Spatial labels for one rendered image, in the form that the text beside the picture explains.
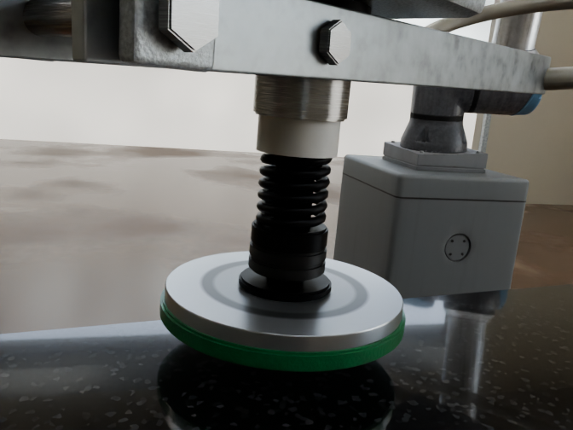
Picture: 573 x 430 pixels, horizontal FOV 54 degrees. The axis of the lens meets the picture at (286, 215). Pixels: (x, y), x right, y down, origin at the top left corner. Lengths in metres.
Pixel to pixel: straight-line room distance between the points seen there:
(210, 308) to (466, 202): 1.18
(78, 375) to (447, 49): 0.43
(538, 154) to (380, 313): 6.47
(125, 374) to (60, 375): 0.05
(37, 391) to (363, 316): 0.25
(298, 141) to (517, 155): 6.32
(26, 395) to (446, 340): 0.38
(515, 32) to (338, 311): 1.27
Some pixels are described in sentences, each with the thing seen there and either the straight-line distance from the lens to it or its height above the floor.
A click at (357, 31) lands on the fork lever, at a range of 0.43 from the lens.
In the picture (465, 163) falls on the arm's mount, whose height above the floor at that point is 0.88.
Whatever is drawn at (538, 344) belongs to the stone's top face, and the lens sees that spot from 0.64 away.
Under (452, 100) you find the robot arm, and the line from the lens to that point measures 1.63.
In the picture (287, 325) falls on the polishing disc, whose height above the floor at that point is 0.86.
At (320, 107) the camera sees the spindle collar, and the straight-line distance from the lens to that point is 0.45.
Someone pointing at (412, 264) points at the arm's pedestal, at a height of 0.61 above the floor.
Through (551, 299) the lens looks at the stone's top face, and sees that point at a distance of 0.79.
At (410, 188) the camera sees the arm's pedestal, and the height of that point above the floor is 0.82.
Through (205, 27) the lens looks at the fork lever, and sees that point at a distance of 0.28.
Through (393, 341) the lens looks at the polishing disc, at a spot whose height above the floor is 0.84.
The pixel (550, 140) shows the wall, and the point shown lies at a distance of 6.99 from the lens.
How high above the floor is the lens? 1.03
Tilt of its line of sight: 13 degrees down
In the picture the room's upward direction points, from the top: 5 degrees clockwise
